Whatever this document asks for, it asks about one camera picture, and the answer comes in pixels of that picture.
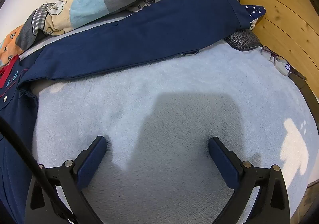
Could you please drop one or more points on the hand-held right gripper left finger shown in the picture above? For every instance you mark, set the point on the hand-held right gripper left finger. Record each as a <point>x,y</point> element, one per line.
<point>92,158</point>

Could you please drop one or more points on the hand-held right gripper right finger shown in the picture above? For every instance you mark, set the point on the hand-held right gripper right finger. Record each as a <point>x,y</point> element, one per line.
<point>223,161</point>

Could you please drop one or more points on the rolled patchwork quilt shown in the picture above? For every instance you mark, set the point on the rolled patchwork quilt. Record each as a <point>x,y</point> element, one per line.
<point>87,7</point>

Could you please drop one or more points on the purple eyeglasses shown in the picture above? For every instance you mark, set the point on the purple eyeglasses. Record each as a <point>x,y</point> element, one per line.
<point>286,67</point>

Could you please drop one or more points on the light blue fleece blanket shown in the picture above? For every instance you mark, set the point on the light blue fleece blanket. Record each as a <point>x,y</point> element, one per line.
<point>174,94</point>

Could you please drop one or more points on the navy dotted cloth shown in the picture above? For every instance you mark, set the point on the navy dotted cloth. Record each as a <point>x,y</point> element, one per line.
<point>257,12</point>

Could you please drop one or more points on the navy blue jacket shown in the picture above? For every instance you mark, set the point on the navy blue jacket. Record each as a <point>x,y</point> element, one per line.
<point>149,34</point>

